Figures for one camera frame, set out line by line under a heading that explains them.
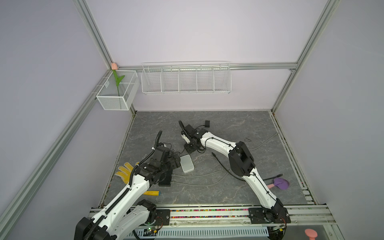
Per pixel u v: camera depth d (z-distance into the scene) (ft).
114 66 2.94
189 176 2.89
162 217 2.42
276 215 2.08
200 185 2.78
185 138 2.73
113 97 2.53
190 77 3.18
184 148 2.96
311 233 1.99
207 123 3.70
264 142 3.34
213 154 3.12
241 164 1.97
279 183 2.72
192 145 2.82
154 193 2.67
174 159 2.41
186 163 3.00
